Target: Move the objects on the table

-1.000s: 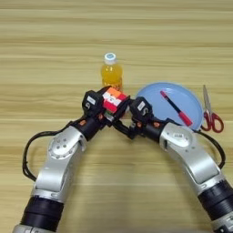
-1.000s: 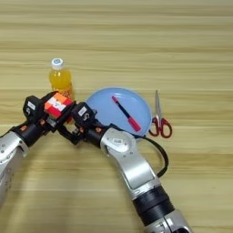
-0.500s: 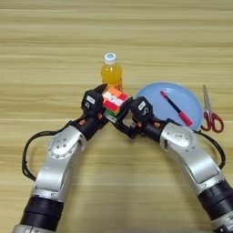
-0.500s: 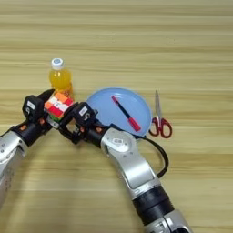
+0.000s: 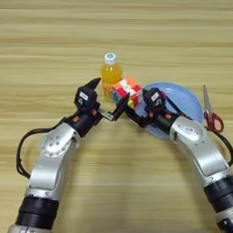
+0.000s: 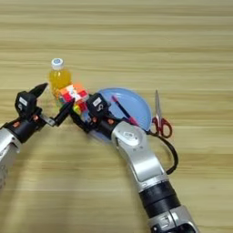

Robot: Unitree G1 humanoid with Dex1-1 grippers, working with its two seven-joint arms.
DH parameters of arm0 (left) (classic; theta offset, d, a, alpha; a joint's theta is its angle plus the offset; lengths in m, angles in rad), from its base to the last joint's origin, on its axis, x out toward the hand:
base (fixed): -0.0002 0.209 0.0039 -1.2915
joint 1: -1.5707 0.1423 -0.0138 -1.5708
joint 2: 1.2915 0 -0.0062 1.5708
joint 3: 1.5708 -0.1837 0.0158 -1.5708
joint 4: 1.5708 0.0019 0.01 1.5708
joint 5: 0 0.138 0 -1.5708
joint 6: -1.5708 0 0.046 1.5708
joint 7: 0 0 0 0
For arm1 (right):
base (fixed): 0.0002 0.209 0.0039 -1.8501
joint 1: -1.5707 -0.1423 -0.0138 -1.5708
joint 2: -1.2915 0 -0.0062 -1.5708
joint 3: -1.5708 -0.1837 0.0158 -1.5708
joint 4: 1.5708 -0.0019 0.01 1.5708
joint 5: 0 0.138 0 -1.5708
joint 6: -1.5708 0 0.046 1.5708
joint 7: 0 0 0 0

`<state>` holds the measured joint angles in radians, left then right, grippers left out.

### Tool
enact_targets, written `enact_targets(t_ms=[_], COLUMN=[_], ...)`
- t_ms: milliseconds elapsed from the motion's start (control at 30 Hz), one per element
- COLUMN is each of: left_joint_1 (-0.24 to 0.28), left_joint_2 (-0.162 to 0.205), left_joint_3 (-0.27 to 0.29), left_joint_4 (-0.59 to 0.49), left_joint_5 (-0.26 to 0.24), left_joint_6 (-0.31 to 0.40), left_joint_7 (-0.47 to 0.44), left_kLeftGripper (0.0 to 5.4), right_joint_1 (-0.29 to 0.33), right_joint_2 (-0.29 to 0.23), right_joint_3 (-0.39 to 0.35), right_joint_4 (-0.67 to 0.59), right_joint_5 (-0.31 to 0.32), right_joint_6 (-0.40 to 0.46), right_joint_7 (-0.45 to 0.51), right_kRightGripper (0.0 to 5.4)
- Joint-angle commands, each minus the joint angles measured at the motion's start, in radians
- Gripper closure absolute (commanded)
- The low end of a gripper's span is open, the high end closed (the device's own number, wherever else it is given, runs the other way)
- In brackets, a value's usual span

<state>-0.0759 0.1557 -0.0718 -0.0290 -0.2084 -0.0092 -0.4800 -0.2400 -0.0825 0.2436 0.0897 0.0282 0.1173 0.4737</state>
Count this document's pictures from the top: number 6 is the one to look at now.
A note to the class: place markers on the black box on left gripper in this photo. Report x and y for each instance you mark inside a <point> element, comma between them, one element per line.
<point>25,104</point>

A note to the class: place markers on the red and black marker pen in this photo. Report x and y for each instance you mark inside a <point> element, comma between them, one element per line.
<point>121,107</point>

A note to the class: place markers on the blue round plate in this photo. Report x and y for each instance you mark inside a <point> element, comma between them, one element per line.
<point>136,104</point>

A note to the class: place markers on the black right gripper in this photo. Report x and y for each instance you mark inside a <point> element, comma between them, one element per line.
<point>104,124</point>

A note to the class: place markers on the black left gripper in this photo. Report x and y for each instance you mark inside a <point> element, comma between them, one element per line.
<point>24,127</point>

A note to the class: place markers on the colourful puzzle cube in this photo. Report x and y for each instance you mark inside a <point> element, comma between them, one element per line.
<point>74,95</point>

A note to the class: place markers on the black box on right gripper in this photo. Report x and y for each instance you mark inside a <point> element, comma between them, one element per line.
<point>97,104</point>

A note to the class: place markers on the orange juice bottle white cap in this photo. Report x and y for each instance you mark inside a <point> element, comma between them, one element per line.
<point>59,77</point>

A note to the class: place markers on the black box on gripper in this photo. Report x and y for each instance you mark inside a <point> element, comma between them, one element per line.
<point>25,104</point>
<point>97,104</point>

